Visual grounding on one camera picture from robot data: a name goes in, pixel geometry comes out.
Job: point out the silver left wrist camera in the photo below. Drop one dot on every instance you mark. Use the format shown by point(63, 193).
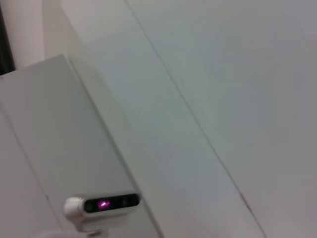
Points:
point(109, 204)

